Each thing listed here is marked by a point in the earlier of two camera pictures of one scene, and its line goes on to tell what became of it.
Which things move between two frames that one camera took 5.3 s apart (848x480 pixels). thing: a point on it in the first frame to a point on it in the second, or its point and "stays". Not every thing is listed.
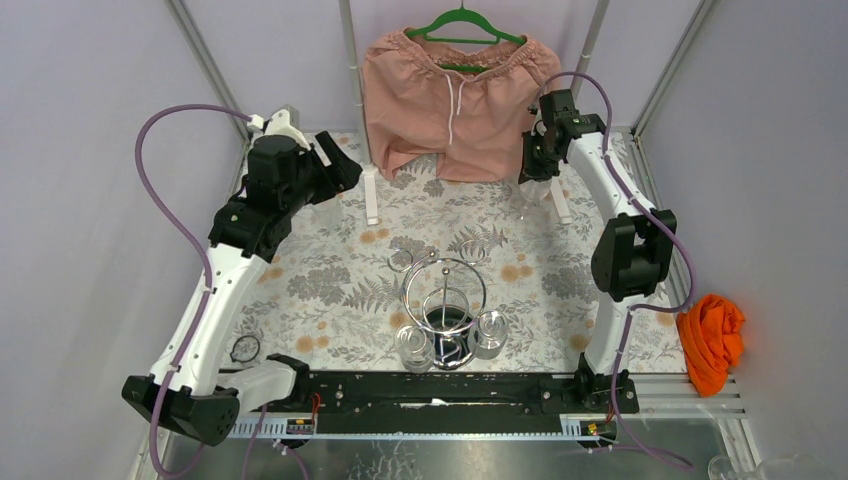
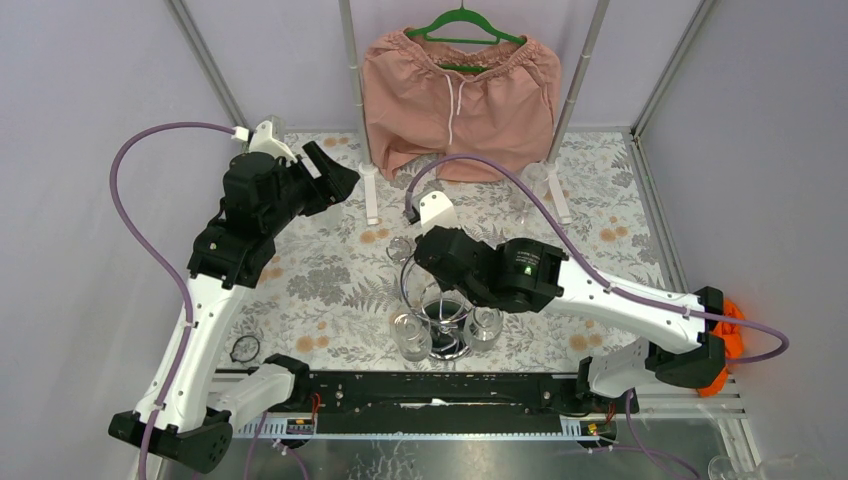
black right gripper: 529,169 to 444,285
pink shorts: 463,98 stays
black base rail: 449,402 stays
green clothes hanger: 466,16 stays
